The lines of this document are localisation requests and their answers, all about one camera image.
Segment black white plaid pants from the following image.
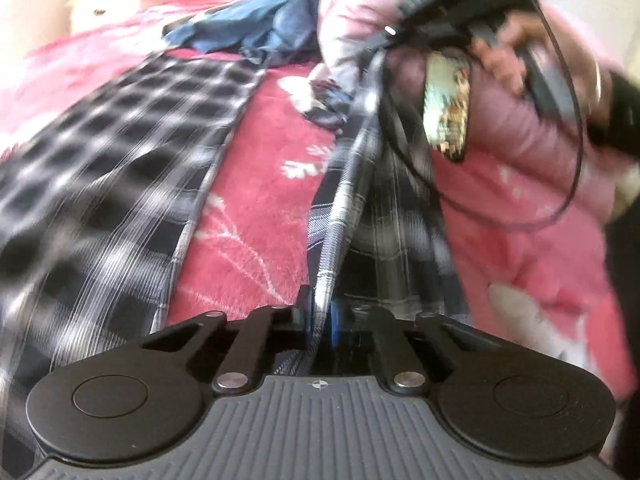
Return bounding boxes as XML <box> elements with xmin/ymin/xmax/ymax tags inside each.
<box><xmin>0</xmin><ymin>52</ymin><xmax>472</xmax><ymax>463</ymax></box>

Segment pink floral blanket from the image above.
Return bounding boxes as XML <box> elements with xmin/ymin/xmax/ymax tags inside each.
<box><xmin>0</xmin><ymin>0</ymin><xmax>501</xmax><ymax>328</ymax></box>

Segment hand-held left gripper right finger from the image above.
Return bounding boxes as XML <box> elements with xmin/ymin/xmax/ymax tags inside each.
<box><xmin>330</xmin><ymin>300</ymin><xmax>506</xmax><ymax>395</ymax></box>

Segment person's right hand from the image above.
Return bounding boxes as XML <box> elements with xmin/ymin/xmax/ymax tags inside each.
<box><xmin>472</xmin><ymin>12</ymin><xmax>606</xmax><ymax>107</ymax></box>

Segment blue denim garment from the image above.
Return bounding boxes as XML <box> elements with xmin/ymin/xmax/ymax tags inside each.
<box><xmin>164</xmin><ymin>0</ymin><xmax>332</xmax><ymax>67</ymax></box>

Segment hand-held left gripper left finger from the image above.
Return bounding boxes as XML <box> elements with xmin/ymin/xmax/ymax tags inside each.
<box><xmin>142</xmin><ymin>285</ymin><xmax>316</xmax><ymax>396</ymax></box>

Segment colourful printed cloth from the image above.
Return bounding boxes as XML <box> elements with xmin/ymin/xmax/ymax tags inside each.
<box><xmin>422</xmin><ymin>54</ymin><xmax>472</xmax><ymax>162</ymax></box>

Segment cream nightstand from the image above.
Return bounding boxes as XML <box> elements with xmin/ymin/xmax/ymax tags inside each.
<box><xmin>67</xmin><ymin>0</ymin><xmax>147</xmax><ymax>37</ymax></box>

